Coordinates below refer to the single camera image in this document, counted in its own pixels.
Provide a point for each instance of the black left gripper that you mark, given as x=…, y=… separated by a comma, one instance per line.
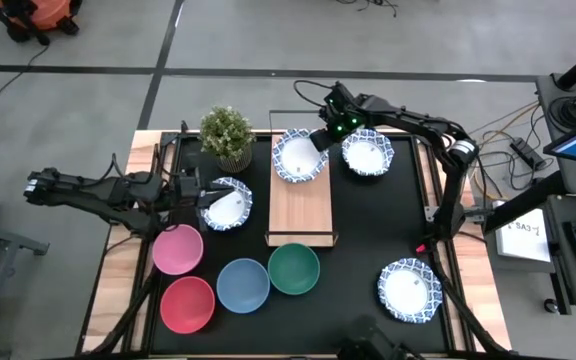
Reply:
x=188, y=185

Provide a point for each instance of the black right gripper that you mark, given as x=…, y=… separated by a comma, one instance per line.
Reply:
x=343, y=112

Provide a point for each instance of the blue patterned paper bowl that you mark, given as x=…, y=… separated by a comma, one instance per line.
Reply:
x=295, y=160
x=228, y=212
x=368, y=155
x=410, y=292

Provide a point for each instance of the pink plastic bowl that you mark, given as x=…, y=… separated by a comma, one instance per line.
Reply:
x=178, y=250

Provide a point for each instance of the blue plastic bowl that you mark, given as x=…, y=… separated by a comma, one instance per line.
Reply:
x=243, y=286

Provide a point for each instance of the green plastic bowl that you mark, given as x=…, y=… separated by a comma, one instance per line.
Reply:
x=294, y=269

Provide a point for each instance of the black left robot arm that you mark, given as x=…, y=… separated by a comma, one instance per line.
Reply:
x=118, y=192

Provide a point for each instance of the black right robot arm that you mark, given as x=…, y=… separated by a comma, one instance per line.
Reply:
x=448, y=200

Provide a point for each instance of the potted plant in striped pot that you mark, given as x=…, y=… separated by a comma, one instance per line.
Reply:
x=227, y=132

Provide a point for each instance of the black table mat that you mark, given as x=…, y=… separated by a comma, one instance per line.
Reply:
x=368, y=215

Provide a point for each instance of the red plastic bowl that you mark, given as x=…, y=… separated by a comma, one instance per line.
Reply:
x=187, y=305

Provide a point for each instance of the small red tab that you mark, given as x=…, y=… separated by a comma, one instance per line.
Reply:
x=421, y=247

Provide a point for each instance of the black power strip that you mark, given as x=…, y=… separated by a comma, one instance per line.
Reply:
x=527, y=152

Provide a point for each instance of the white paper sign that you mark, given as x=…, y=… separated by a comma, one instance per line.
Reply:
x=523, y=242

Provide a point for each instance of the orange shop vacuum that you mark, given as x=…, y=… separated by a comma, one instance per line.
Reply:
x=48, y=12

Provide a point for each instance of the black caster wheel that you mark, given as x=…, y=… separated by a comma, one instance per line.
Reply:
x=550, y=305

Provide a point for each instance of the grey equipment cart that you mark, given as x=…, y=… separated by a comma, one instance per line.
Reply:
x=575, y=290

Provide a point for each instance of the wooden shelf with black frame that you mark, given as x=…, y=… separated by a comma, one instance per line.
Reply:
x=300, y=210

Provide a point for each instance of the black metal table frame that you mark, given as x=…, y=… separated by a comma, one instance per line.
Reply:
x=420, y=165

